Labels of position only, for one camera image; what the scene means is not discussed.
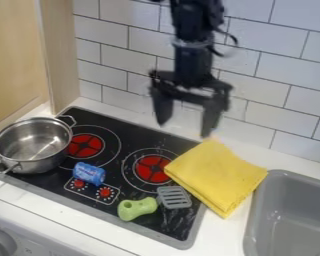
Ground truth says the toy sink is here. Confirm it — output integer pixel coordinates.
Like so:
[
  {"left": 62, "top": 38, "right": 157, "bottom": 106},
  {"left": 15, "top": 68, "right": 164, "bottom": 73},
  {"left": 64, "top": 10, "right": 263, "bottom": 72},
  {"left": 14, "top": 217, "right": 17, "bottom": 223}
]
[{"left": 241, "top": 169, "right": 320, "bottom": 256}]

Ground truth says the green toy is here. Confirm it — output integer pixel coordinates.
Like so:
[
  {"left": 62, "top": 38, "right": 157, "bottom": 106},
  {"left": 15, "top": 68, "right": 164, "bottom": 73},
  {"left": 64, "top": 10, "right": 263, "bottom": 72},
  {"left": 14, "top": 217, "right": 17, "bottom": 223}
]
[{"left": 115, "top": 196, "right": 160, "bottom": 222}]

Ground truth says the yellow cloth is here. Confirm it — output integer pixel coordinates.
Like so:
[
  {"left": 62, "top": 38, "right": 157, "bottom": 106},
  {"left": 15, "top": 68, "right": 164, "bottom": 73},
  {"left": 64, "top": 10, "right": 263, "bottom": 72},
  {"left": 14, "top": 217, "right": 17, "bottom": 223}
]
[{"left": 162, "top": 137, "right": 270, "bottom": 220}]

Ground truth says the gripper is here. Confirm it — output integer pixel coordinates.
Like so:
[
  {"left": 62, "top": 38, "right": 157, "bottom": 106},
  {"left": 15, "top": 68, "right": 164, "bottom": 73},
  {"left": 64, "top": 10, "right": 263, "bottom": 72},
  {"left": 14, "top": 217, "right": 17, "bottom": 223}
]
[{"left": 147, "top": 43, "right": 235, "bottom": 139}]

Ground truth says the grey toy spatula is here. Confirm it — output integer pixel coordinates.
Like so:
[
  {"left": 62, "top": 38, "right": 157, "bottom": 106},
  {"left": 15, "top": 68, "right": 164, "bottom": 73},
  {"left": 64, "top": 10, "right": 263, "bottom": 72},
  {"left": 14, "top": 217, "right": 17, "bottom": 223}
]
[{"left": 155, "top": 185, "right": 194, "bottom": 210}]

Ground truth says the toy stove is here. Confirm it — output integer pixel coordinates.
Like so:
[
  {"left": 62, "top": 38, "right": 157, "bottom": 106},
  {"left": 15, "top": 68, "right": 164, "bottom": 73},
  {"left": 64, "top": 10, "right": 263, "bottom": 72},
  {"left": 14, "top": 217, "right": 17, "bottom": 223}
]
[{"left": 0, "top": 105, "right": 209, "bottom": 251}]

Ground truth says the blue can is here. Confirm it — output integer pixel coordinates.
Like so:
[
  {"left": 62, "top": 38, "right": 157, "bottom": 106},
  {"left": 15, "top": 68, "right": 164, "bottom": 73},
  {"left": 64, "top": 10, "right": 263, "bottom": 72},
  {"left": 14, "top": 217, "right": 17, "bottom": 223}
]
[{"left": 71, "top": 161, "right": 107, "bottom": 187}]

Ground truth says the silver pot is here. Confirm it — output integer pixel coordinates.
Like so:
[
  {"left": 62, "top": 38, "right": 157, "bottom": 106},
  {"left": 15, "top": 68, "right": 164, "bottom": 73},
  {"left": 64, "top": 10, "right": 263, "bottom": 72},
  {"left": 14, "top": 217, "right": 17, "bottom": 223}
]
[{"left": 0, "top": 114, "right": 78, "bottom": 176}]

